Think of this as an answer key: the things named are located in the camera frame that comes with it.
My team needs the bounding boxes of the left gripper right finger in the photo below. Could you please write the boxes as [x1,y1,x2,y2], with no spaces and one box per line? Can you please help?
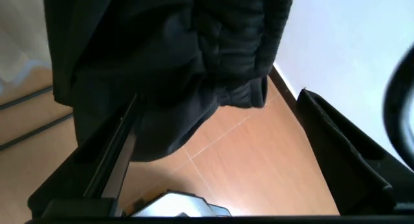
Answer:
[295,87,414,216]

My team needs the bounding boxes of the black cable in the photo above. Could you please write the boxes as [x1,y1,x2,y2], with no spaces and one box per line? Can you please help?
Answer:
[382,43,414,172]

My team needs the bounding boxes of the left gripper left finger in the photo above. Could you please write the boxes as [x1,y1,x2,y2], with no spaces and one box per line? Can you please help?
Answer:
[27,94,140,219]

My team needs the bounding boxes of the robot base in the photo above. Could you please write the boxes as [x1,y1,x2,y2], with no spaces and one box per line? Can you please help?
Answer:
[130,189,232,218]

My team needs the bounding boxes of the black clothes rack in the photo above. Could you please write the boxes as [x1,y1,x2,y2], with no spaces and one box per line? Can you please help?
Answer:
[0,85,74,151]

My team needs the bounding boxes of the black shorts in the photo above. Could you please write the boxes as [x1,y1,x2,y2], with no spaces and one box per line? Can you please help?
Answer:
[43,0,297,162]

